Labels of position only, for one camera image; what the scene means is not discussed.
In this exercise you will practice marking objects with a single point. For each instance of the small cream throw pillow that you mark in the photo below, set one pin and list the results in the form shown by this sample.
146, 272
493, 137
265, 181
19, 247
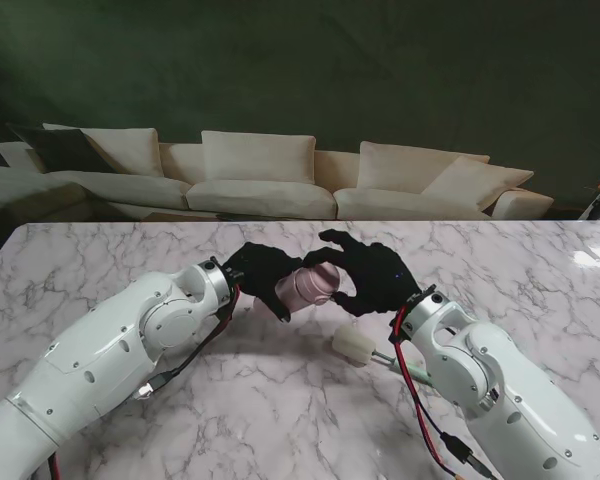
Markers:
480, 182

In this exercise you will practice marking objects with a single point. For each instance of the dark grey sofa cushion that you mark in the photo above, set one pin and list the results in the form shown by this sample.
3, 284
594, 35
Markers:
65, 150

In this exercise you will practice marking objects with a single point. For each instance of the cream fabric sofa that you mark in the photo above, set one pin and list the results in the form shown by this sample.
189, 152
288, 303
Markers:
260, 197

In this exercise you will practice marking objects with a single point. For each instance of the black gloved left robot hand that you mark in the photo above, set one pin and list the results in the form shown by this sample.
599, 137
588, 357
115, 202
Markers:
262, 272

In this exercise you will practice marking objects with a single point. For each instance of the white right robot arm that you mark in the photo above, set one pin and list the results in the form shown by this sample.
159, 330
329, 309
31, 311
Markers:
505, 390

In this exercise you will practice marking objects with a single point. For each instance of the cream sofa back cushion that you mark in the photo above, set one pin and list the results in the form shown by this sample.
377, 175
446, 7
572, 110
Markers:
125, 150
257, 157
395, 165

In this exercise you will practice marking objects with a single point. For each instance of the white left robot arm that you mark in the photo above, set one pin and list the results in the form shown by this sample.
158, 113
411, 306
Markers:
80, 370

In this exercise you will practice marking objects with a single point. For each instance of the pink thermos lid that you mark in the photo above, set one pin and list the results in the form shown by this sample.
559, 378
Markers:
317, 282

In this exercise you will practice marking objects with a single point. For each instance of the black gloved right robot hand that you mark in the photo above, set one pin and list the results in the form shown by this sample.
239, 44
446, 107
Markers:
375, 280

